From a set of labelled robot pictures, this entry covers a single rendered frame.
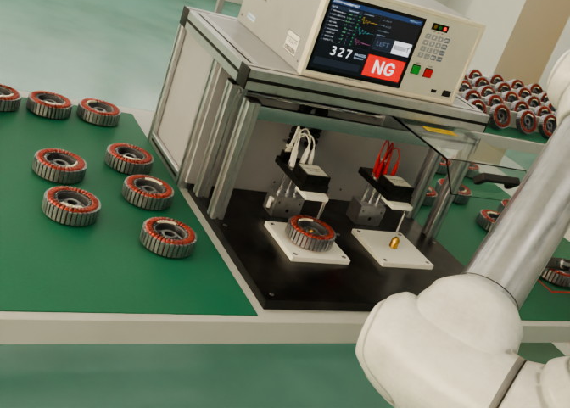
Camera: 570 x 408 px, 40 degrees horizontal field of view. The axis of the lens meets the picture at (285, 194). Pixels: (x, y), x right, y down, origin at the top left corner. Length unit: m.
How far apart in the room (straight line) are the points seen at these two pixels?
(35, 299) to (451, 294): 0.67
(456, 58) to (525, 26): 3.81
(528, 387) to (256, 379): 1.62
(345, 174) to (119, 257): 0.74
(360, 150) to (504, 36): 3.74
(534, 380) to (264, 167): 1.01
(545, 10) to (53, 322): 4.85
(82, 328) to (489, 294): 0.65
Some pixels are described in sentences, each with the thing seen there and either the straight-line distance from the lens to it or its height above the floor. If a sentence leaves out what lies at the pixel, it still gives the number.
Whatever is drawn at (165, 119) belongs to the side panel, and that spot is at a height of 0.83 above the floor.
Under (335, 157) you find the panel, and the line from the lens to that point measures 1.98.
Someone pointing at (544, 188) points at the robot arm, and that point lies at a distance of 1.28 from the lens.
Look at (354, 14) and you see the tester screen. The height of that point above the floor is 1.27.
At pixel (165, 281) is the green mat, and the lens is 1.48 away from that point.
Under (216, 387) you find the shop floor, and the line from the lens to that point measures 2.52.
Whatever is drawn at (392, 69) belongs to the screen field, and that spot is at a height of 1.17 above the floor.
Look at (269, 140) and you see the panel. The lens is 1.87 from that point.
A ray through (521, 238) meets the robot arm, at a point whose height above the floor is 1.12.
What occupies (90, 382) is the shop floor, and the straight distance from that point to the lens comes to 2.40.
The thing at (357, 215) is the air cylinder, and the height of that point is 0.79.
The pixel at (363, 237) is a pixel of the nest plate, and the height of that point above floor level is 0.78.
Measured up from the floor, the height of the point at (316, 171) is 0.92.
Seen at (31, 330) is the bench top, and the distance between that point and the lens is 1.32.
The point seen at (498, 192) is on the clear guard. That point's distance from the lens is 1.77.
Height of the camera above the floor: 1.51
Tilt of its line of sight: 22 degrees down
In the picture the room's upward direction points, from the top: 20 degrees clockwise
